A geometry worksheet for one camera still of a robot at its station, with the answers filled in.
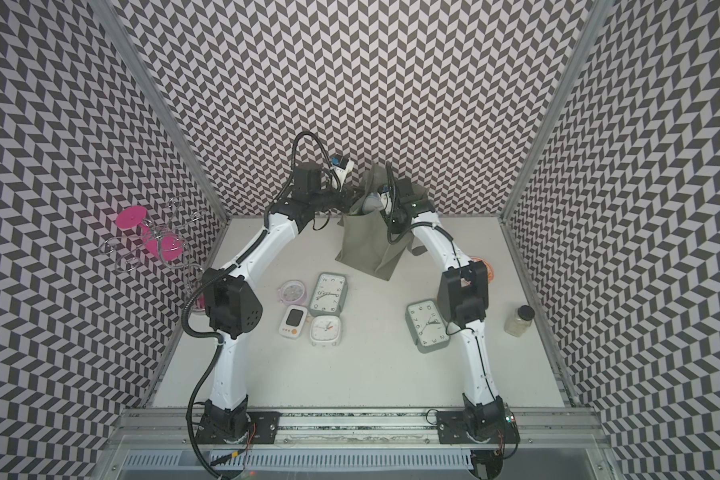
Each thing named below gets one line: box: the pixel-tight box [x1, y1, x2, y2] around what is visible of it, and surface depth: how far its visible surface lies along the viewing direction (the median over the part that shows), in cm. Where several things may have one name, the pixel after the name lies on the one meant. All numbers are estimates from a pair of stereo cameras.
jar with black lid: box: [504, 304, 536, 338], surface depth 85 cm
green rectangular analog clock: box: [309, 272, 349, 317], surface depth 96 cm
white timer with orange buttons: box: [278, 305, 308, 339], surface depth 89 cm
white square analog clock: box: [310, 315, 342, 347], surface depth 88 cm
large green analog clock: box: [405, 299, 451, 353], surface depth 89 cm
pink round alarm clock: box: [278, 280, 308, 306], surface depth 96 cm
